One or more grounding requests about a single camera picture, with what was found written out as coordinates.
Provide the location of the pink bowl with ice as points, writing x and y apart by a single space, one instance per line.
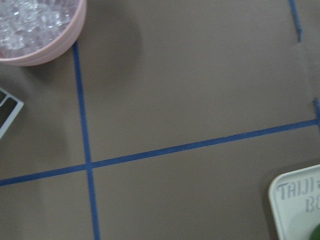
34 32

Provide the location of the white rectangular tray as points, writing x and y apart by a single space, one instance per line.
294 198

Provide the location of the green lime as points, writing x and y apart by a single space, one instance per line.
315 235

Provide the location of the white wire cup rack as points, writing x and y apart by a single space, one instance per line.
10 107

